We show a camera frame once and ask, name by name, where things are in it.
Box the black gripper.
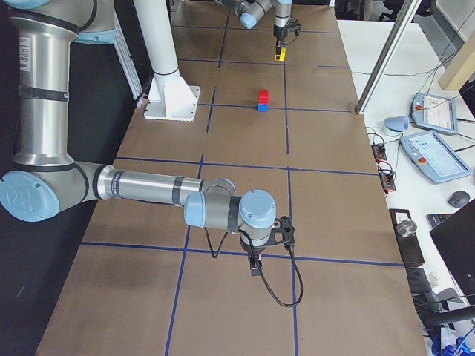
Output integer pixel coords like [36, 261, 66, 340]
[239, 216, 295, 277]
[273, 20, 301, 56]

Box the yellow wooden cube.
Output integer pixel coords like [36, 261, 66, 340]
[274, 47, 286, 62]

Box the red wooden cube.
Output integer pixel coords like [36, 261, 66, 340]
[258, 90, 269, 105]

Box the blue wooden cube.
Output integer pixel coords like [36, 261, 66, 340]
[257, 103, 268, 112]

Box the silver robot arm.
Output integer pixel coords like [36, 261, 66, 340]
[1, 1, 295, 276]
[216, 0, 301, 62]

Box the orange black connector box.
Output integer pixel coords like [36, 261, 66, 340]
[371, 143, 387, 162]

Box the metal cup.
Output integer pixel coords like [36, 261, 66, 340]
[396, 219, 417, 237]

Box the black flat box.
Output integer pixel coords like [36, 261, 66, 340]
[389, 208, 425, 268]

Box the far teach pendant tablet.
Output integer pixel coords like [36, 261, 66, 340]
[410, 92, 459, 135]

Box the teach pendant tablet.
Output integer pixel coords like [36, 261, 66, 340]
[410, 92, 459, 135]
[400, 131, 473, 183]

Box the near teach pendant tablet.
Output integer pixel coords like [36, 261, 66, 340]
[400, 131, 473, 183]

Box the black keyboard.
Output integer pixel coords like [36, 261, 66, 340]
[426, 214, 452, 228]

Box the black laptop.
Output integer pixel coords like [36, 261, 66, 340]
[430, 200, 474, 305]

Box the black computer mouse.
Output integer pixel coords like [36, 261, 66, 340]
[447, 191, 471, 208]

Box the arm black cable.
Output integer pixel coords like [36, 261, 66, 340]
[203, 225, 304, 308]

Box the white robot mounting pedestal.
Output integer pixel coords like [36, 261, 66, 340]
[134, 0, 200, 122]

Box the aluminium frame post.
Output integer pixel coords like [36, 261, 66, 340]
[355, 0, 422, 115]

